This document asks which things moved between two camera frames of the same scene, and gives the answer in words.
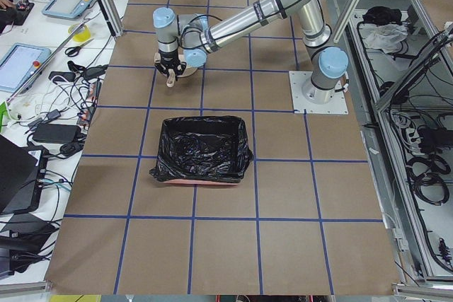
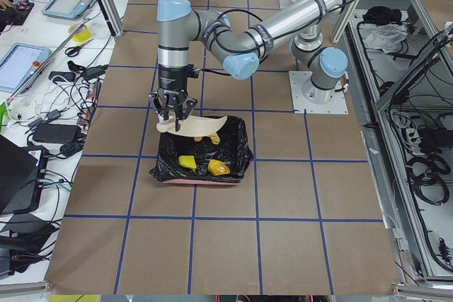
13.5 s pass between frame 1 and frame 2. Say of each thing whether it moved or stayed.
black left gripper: moved
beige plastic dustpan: moved
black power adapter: stayed
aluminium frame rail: stayed
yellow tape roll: stayed
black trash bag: stayed
